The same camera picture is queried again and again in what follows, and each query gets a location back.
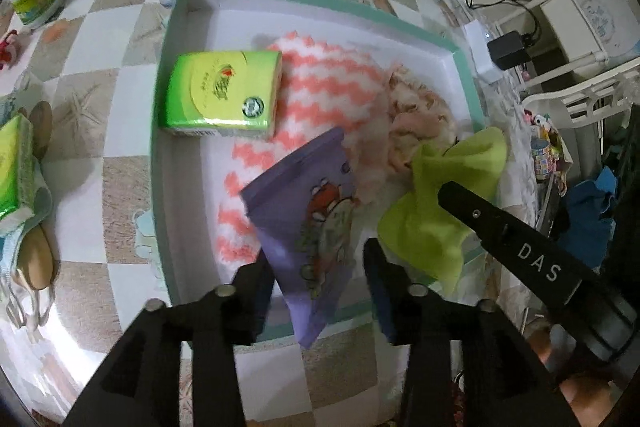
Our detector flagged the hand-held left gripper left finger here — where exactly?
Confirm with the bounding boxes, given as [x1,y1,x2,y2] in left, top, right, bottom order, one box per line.
[62,251,277,427]

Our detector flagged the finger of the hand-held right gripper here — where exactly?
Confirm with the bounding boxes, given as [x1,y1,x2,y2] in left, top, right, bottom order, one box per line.
[437,180,507,254]

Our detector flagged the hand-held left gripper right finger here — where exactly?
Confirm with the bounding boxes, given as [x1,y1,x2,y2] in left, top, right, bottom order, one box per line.
[362,238,581,427]

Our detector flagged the yellow-green cloth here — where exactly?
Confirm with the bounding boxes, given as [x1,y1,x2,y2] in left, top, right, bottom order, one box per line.
[377,126,508,295]

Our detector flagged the purple cartoon snack packet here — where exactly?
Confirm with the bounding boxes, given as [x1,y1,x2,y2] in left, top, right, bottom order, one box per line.
[240,127,362,350]

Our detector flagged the pink floral scrunchie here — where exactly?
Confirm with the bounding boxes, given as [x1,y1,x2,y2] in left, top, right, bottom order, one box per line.
[385,64,458,175]

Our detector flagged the teal-edged white box lid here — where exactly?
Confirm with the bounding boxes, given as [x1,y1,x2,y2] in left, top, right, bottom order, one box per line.
[150,0,488,340]

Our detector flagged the pink striped fuzzy sock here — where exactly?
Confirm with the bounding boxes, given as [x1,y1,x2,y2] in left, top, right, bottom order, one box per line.
[217,34,396,265]

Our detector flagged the green tissue pack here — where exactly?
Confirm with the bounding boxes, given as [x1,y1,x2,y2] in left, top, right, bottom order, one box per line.
[0,113,41,228]
[159,49,283,140]

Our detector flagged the beige powder puff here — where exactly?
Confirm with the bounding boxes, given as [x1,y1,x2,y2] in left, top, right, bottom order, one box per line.
[12,222,55,290]

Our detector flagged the blue face mask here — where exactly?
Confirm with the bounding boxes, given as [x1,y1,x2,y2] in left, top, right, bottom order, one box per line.
[0,184,56,330]

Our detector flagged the red knitted toy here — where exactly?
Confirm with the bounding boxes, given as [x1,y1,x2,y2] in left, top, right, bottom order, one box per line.
[0,29,22,70]

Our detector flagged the person's right hand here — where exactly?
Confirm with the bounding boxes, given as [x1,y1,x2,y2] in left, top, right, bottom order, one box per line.
[527,324,621,427]

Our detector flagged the grey floral tablecloth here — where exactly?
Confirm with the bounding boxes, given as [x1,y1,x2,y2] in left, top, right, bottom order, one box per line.
[415,0,551,218]

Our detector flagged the blue cloth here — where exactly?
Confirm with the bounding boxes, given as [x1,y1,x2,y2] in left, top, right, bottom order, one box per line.
[565,167,618,270]

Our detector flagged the pile of colourful small toys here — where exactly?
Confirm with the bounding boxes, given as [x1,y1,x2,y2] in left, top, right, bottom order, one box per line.
[520,107,571,188]

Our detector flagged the white power strip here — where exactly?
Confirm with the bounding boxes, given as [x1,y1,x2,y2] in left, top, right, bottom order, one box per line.
[464,21,502,82]

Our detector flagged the black charger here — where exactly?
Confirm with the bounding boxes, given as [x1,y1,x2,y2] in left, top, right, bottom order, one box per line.
[487,32,532,70]

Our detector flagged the white chair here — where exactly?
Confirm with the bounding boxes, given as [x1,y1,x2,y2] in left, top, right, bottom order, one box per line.
[495,0,640,128]

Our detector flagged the black cable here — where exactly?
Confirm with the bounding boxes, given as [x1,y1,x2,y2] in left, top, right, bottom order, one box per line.
[465,0,541,45]

